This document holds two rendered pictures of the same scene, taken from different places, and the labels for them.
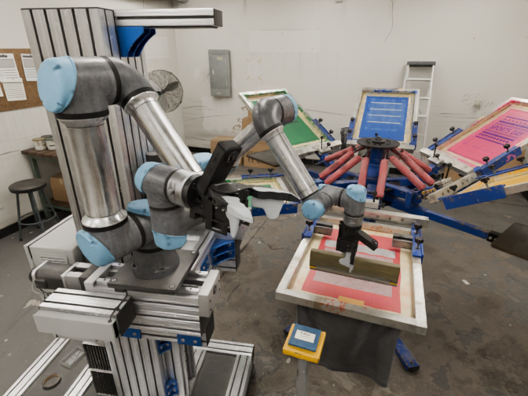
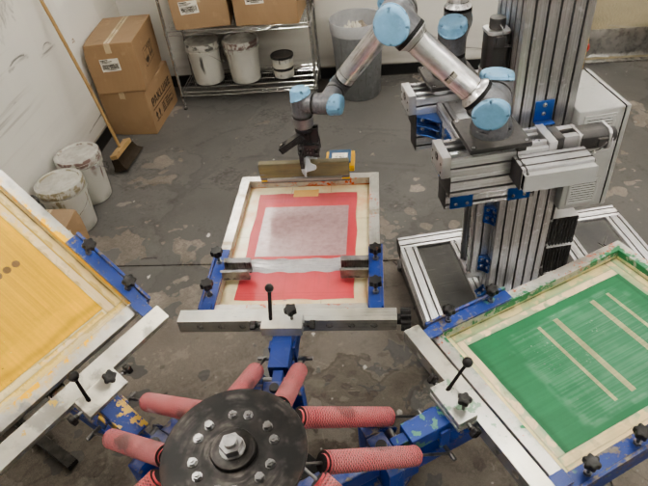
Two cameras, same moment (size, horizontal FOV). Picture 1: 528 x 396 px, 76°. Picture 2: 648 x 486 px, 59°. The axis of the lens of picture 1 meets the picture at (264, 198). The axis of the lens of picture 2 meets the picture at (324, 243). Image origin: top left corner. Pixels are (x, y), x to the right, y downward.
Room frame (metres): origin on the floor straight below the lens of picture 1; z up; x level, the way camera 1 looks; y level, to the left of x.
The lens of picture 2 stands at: (3.06, -0.73, 2.36)
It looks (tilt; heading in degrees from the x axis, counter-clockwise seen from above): 41 degrees down; 168
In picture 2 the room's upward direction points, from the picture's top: 7 degrees counter-clockwise
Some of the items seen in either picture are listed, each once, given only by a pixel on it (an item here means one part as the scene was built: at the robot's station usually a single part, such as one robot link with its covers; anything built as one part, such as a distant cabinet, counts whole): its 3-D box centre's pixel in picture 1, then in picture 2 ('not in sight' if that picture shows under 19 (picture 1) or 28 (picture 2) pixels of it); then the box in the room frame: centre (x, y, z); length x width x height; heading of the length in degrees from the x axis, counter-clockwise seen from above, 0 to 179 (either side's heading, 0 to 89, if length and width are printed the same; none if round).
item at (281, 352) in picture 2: not in sight; (282, 348); (1.94, -0.65, 1.02); 0.17 x 0.06 x 0.05; 160
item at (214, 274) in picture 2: (416, 244); (216, 283); (1.54, -0.80, 0.98); 0.30 x 0.05 x 0.07; 160
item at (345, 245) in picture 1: (349, 236); (308, 140); (1.18, -0.34, 1.23); 0.09 x 0.08 x 0.12; 70
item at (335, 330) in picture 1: (343, 339); not in sight; (1.14, -0.36, 0.74); 0.45 x 0.03 x 0.43; 70
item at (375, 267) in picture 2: (312, 227); (375, 280); (1.73, -0.28, 0.98); 0.30 x 0.05 x 0.07; 160
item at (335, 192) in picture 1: (328, 196); (329, 101); (1.22, -0.25, 1.39); 0.11 x 0.11 x 0.08; 56
